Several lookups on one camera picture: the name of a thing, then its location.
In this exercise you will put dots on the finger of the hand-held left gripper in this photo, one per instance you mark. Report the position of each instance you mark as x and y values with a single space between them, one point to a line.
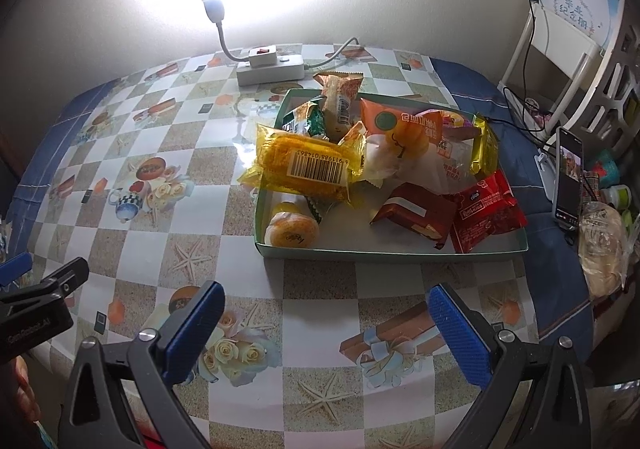
65 279
15 268

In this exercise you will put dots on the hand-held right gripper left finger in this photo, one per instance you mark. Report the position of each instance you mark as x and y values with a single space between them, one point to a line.
192 329

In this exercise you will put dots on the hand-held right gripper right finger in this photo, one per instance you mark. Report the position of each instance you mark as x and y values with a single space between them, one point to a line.
457 334

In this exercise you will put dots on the bright red snack packet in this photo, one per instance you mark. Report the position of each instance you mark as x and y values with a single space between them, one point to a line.
485 214

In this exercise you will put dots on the dark red white-striped packet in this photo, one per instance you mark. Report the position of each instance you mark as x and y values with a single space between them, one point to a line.
410 211

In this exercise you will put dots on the round yellow bun packet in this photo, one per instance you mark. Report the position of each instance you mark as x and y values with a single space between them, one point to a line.
292 229

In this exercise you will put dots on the green cardboard box tray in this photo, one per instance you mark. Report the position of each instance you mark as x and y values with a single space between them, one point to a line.
350 234

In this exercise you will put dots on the gold yellow snack packet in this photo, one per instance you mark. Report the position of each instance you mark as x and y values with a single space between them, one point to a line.
485 144

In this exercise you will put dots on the yellow cake packet with barcode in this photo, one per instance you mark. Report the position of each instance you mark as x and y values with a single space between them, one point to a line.
300 164

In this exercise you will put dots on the orange white bread packet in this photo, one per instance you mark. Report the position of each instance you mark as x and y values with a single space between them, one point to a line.
390 121

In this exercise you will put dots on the black white cracker packet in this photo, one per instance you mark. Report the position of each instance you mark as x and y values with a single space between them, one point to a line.
292 121

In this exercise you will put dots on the beige green snack packet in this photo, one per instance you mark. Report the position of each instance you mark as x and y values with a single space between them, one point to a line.
316 121

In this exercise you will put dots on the long orange bread packet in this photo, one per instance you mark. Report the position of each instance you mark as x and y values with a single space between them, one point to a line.
340 99

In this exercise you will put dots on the person's left hand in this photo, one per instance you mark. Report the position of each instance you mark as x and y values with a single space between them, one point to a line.
27 389

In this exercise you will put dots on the checkered printed tablecloth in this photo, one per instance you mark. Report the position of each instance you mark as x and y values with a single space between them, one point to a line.
165 209

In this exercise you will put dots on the clear plastic bag of bread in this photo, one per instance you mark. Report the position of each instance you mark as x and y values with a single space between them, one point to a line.
602 249

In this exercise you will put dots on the black smartphone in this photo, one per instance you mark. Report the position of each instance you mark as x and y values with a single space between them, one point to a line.
567 194

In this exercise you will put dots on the red plaid item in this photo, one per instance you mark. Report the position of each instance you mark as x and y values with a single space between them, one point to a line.
592 184

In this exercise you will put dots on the white green cup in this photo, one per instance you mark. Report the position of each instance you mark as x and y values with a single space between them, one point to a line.
617 194

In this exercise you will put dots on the teal cup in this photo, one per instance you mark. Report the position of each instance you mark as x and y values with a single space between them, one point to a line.
607 164

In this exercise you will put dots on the pink printed pouch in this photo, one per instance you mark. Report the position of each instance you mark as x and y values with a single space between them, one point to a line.
536 113

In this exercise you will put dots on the white power strip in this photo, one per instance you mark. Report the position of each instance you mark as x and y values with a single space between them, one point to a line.
270 71

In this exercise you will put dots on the white folding chair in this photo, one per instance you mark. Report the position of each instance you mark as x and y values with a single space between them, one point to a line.
570 49

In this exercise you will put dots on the white gooseneck lamp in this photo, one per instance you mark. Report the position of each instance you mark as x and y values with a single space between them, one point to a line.
212 9

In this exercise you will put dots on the white cutout shelf panel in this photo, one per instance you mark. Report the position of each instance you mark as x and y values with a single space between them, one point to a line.
617 19

